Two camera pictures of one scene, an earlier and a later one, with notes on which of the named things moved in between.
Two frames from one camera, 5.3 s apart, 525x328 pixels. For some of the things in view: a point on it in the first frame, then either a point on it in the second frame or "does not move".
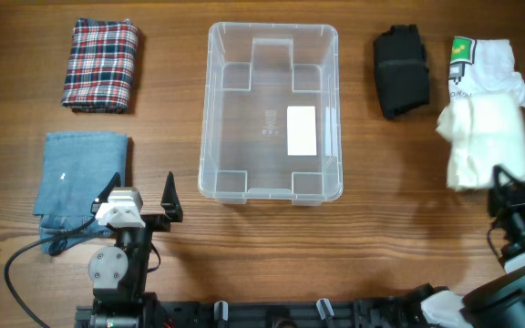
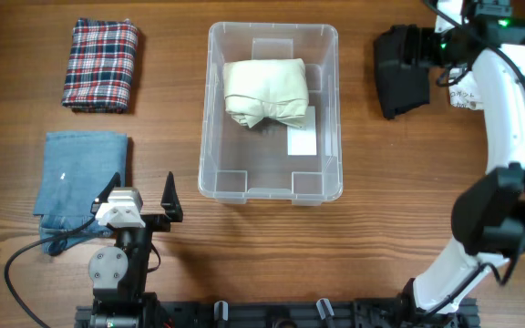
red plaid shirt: [100, 66] does not move
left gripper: [161, 222] does not move
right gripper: [504, 202] → [424, 38]
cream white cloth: [484, 133] → [255, 89]
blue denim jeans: [77, 168] does not move
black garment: [401, 69] does not move
